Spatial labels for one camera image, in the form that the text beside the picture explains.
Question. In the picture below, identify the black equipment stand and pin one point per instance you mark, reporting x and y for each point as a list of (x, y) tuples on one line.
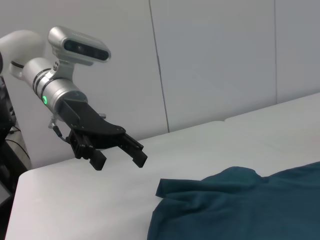
[(7, 150)]

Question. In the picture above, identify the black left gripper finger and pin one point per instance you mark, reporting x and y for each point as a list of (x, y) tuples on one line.
[(97, 160), (136, 155)]

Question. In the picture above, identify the dark teal blue shirt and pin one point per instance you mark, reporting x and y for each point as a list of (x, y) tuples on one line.
[(225, 212)]

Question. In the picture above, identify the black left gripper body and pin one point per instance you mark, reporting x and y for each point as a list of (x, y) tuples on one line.
[(95, 122)]

